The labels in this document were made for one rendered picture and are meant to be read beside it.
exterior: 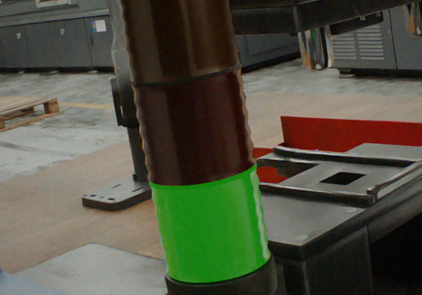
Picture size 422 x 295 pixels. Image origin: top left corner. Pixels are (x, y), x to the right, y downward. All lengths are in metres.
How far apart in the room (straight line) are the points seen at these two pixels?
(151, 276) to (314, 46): 0.25
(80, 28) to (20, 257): 8.74
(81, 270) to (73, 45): 9.07
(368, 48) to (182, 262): 6.16
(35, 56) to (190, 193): 10.36
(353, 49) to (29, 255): 5.79
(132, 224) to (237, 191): 0.59
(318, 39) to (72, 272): 0.31
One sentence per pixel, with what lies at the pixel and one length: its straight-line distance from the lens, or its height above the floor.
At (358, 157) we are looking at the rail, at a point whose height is 0.99.
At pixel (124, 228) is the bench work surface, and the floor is 0.90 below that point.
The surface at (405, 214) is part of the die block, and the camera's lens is 0.58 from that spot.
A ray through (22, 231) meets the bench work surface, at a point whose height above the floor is 0.90.
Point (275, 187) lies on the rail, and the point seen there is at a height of 0.99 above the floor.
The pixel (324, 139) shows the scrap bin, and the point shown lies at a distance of 0.94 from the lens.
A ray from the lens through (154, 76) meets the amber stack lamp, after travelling 0.28.
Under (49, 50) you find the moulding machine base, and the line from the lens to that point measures 10.29.
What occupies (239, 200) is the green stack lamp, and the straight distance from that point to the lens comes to 0.29.
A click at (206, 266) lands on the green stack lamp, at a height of 1.06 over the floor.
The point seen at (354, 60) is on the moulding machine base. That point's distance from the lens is 6.56.
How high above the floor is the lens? 1.16
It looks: 13 degrees down
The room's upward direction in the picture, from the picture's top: 10 degrees counter-clockwise
